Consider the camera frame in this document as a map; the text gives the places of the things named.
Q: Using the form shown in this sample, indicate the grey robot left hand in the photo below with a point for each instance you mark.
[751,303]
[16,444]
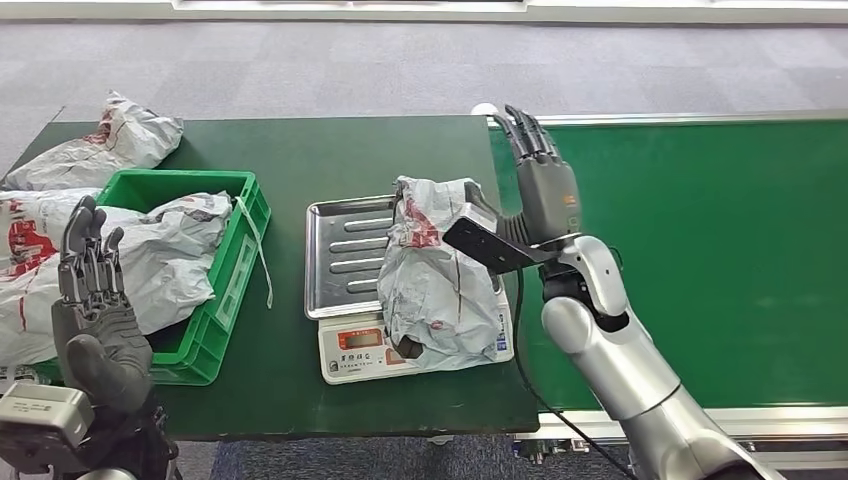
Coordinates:
[106,344]

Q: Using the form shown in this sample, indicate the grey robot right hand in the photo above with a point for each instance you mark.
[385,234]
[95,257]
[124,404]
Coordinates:
[546,195]

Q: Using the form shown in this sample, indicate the grey poly mailer package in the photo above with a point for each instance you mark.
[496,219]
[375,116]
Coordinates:
[437,298]

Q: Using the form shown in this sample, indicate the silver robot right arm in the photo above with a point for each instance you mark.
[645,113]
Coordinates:
[623,364]

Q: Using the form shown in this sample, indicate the white mailer package red picture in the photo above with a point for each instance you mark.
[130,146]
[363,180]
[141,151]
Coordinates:
[30,228]

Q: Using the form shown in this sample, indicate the grey mailer package red print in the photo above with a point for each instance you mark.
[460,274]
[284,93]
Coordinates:
[126,139]

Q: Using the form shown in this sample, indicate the small white printed bag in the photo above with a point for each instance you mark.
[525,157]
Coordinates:
[23,374]

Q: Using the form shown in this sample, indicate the white round cap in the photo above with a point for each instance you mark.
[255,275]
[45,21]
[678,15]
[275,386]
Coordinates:
[484,109]

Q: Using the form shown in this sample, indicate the green plastic crate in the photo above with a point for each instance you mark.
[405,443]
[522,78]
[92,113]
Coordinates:
[228,278]

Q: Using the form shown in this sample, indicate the white scale with steel tray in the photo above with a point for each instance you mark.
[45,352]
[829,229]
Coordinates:
[344,265]

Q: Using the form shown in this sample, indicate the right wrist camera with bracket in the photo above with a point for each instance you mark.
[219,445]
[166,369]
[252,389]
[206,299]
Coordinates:
[490,248]

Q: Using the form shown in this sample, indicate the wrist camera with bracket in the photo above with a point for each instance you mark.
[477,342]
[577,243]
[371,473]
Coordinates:
[490,248]
[43,411]

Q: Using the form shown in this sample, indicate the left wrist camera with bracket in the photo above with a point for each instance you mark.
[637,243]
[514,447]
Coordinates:
[43,411]

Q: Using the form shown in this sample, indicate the green conveyor belt aluminium frame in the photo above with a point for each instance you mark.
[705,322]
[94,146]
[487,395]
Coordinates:
[729,265]

